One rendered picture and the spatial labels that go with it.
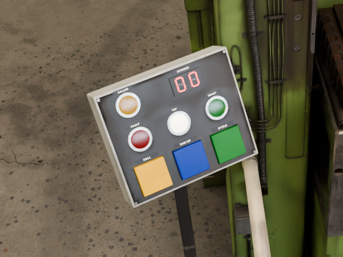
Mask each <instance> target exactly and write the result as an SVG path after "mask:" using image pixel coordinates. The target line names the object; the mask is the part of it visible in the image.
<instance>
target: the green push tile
mask: <svg viewBox="0 0 343 257"><path fill-rule="evenodd" d="M210 139H211V142H212V145H213V148H214V151H215V155H216V158H217V161H218V163H219V164H222V163H224V162H226V161H229V160H231V159H233V158H235V157H238V156H240V155H242V154H244V153H246V149H245V146H244V143H243V139H242V136H241V133H240V130H239V127H238V125H233V126H231V127H229V128H226V129H224V130H222V131H219V132H217V133H215V134H212V135H210Z"/></svg>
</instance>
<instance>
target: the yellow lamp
mask: <svg viewBox="0 0 343 257"><path fill-rule="evenodd" d="M137 107H138V103H137V100H136V98H134V97H133V96H130V95H127V96H124V97H123V98H122V99H121V100H120V101H119V109H120V111H121V112H122V113H123V114H126V115H130V114H133V113H134V112H135V111H136V110H137Z"/></svg>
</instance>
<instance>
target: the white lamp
mask: <svg viewBox="0 0 343 257"><path fill-rule="evenodd" d="M170 127H171V129H172V130H173V131H174V132H176V133H181V132H183V131H185V130H186V129H187V127H188V119H187V118H186V116H185V115H183V114H177V115H175V116H174V117H173V118H172V119H171V121H170Z"/></svg>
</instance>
